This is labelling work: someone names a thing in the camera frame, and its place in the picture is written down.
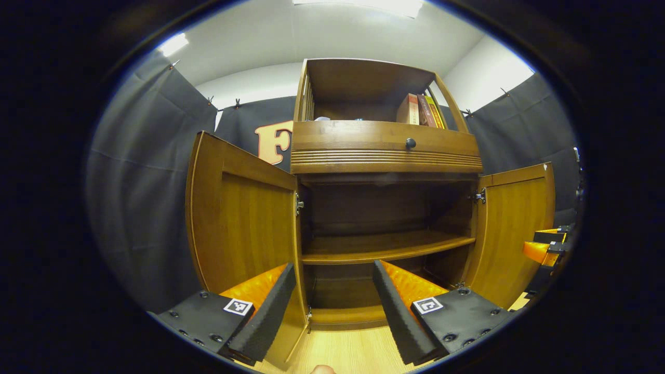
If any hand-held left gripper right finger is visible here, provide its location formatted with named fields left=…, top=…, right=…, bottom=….
left=372, top=259, right=516, bottom=366

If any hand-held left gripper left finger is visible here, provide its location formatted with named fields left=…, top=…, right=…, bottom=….
left=155, top=262, right=297, bottom=367

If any wooden cabinet door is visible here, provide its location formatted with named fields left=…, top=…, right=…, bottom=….
left=461, top=162, right=555, bottom=310
left=185, top=131, right=308, bottom=370

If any wooden inner shelf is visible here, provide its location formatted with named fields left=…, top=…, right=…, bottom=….
left=301, top=230, right=476, bottom=265

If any yellow and red book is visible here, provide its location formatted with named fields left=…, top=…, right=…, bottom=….
left=425, top=95, right=446, bottom=129

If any black backdrop cloth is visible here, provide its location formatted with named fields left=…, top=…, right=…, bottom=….
left=86, top=52, right=581, bottom=312

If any brown book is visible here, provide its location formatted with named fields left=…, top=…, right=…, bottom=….
left=417, top=94, right=437, bottom=128

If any cream book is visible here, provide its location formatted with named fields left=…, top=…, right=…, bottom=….
left=396, top=93, right=420, bottom=125

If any small ceiling light panel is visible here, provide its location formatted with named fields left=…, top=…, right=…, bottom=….
left=157, top=33, right=190, bottom=58

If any large ceiling light panel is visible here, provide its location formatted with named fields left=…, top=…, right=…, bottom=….
left=291, top=0, right=424, bottom=19

